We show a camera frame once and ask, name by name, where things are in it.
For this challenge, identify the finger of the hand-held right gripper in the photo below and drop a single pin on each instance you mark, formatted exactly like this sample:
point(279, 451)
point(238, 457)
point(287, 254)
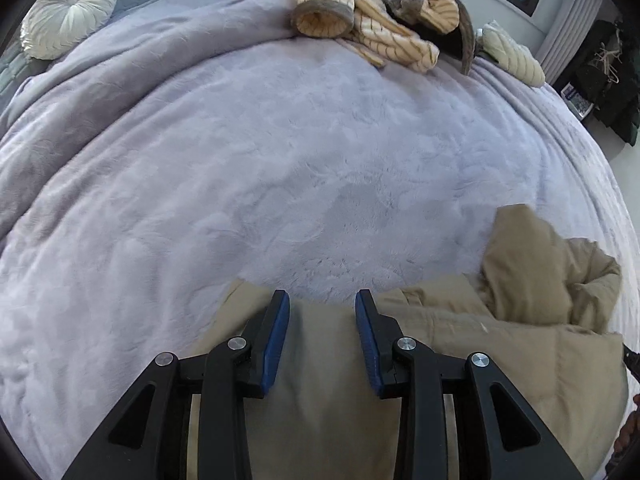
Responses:
point(632, 360)

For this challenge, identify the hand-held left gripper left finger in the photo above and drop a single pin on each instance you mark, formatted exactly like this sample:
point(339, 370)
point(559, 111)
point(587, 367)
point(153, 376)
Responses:
point(277, 341)

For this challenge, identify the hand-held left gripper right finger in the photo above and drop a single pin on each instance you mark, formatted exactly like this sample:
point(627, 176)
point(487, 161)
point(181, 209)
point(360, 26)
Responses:
point(367, 345)

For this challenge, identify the beige puffer jacket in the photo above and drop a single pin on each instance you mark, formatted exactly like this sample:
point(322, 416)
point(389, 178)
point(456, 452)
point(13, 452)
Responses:
point(525, 340)

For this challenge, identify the dark hanging clothes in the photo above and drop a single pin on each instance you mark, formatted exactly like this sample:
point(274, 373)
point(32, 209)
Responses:
point(610, 75)

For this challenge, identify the lavender fleece blanket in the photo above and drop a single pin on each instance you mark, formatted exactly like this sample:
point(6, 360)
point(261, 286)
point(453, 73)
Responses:
point(250, 160)

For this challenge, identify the blue white printed box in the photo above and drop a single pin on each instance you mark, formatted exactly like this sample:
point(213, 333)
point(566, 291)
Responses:
point(577, 102)

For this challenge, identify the cream striped fleece robe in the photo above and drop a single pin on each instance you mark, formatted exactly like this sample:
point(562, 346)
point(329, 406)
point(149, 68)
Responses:
point(390, 35)

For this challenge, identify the folded white puffer jacket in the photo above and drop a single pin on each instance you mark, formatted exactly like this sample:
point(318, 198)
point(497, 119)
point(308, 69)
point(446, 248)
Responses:
point(515, 55)

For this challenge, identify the grey curtain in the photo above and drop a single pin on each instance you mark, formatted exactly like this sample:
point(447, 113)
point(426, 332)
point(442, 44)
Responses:
point(570, 30)

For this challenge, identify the round white pleated pillow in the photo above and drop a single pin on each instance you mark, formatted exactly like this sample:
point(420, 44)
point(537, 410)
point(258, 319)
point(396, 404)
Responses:
point(70, 10)

